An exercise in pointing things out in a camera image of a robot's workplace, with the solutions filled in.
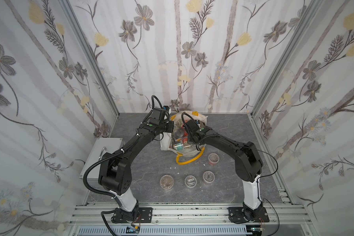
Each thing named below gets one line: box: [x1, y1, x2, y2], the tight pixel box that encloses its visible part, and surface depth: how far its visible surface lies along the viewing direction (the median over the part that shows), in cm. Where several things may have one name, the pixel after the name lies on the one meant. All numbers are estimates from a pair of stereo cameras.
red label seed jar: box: [207, 152, 220, 166], surface depth 90 cm
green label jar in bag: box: [173, 142, 185, 151], surface depth 95 cm
